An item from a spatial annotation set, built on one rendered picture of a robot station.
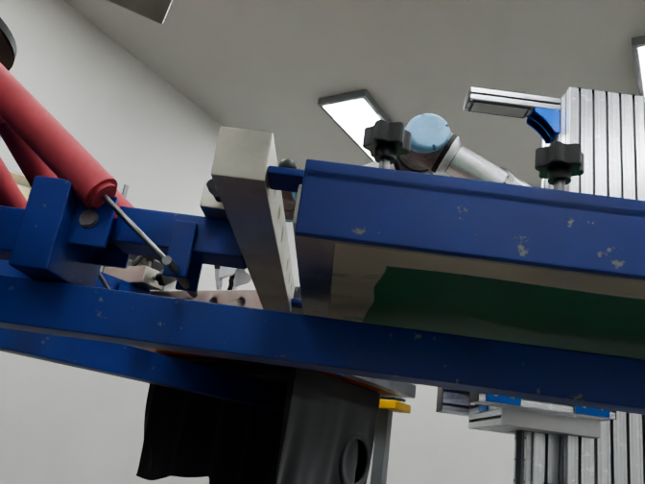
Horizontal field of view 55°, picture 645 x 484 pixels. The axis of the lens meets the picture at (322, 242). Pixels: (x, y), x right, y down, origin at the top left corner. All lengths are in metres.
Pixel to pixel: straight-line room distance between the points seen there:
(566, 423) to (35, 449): 2.76
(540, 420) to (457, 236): 1.34
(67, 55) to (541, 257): 3.63
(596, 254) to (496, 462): 4.49
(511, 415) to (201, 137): 3.40
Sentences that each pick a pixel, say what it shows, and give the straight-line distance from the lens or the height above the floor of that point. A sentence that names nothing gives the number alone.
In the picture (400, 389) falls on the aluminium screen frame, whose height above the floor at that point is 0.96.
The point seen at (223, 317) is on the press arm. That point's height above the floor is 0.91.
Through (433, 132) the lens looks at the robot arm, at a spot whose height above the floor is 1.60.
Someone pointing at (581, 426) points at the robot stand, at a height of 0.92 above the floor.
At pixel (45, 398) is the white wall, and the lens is 3.75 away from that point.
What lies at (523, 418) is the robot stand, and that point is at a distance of 1.83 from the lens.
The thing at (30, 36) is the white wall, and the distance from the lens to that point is 3.88.
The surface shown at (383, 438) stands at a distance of 2.13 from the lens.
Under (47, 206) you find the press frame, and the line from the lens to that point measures 0.84.
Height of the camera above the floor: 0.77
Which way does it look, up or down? 18 degrees up
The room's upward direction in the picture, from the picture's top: 8 degrees clockwise
